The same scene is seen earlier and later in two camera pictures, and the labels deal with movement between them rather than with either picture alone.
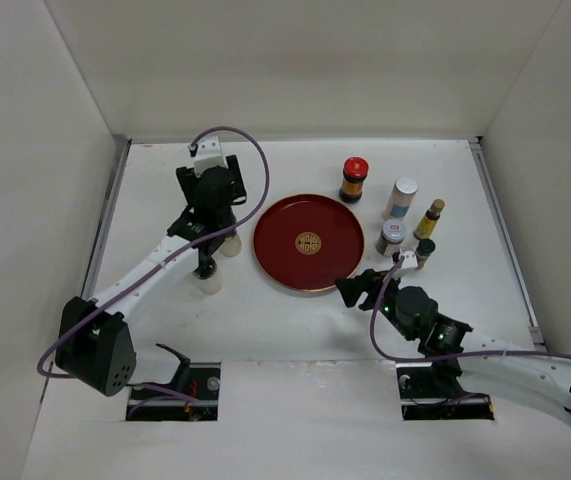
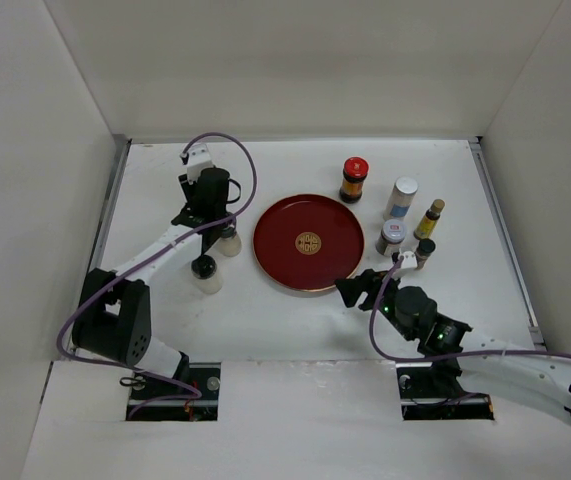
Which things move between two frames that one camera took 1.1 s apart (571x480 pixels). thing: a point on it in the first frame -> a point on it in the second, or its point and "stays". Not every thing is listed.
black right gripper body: (388, 306) stays
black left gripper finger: (237, 180) -> (240, 190)
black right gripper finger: (372, 280) stays
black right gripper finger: (351, 289) stays
